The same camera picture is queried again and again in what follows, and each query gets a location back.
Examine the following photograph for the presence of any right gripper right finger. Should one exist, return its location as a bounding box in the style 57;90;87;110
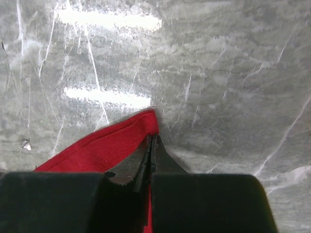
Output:
151;135;277;233

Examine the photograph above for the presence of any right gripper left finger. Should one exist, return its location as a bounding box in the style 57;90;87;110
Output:
0;136;152;233

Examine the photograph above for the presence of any dark red t-shirt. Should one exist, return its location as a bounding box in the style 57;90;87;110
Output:
34;109;159;233

